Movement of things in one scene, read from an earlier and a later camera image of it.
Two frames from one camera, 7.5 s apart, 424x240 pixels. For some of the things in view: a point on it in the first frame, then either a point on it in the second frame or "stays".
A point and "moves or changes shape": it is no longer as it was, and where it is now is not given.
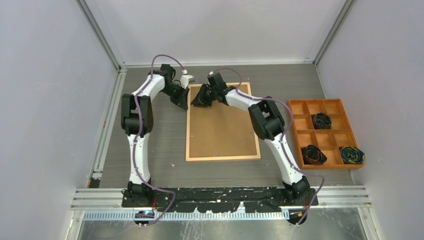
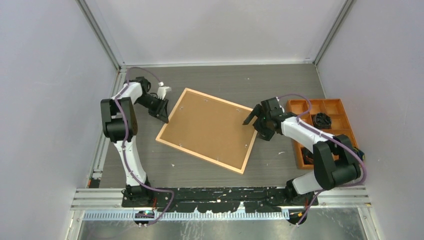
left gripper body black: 177,93 -> 156,105
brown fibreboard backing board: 220,131 moves or changes shape
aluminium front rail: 350,197 stays
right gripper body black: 207,95 -> 262,125
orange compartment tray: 339,134 stays
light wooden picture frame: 221,131 moves or changes shape
